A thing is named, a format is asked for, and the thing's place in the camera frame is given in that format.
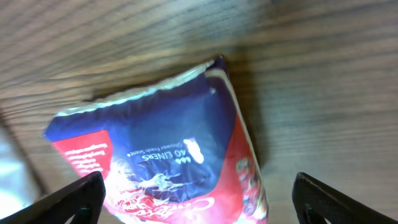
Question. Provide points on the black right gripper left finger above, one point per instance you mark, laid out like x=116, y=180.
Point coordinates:
x=79, y=202

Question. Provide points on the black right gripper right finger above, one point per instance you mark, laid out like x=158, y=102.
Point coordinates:
x=318, y=203

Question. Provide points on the red purple pad packet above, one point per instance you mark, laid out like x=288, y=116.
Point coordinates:
x=177, y=151

